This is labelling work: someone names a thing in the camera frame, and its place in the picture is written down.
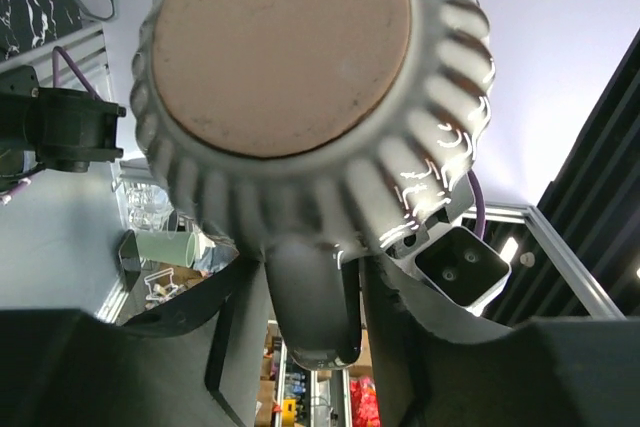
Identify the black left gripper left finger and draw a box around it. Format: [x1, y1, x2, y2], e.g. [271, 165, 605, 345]
[1, 258, 267, 426]

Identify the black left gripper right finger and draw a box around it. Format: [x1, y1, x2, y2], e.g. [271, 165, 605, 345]
[359, 257, 639, 426]

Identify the white ribbed ceramic mug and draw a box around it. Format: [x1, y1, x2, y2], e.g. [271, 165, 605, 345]
[130, 0, 495, 370]

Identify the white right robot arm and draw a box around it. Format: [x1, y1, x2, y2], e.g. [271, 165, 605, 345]
[1, 66, 126, 173]

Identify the black marble pattern mat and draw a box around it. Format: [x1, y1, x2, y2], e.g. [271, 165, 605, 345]
[1, 0, 83, 61]

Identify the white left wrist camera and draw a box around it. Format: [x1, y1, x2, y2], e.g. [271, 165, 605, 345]
[386, 171, 512, 317]

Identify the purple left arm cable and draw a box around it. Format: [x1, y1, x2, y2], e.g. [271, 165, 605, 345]
[467, 169, 489, 238]

